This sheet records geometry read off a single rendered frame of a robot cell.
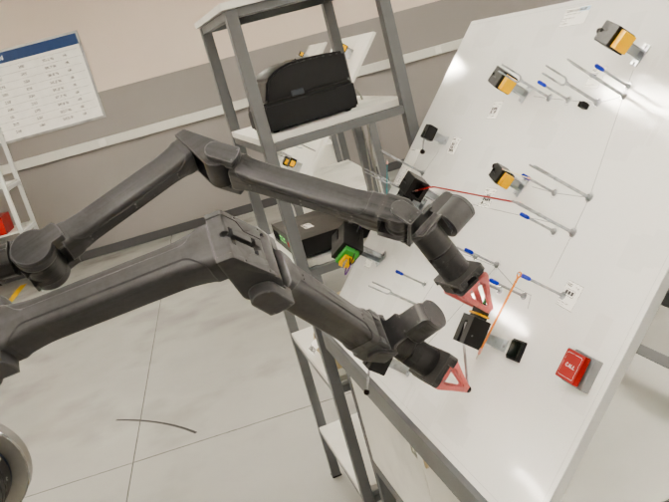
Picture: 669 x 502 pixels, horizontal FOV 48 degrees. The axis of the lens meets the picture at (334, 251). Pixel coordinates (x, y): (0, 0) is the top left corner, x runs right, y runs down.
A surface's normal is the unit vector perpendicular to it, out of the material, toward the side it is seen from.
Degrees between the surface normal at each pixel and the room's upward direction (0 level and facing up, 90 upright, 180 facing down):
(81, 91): 90
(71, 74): 90
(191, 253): 44
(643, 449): 0
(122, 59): 90
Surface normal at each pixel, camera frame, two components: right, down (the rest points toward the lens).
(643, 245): -0.85, -0.39
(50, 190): 0.17, 0.23
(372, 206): -0.08, -0.46
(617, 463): -0.25, -0.93
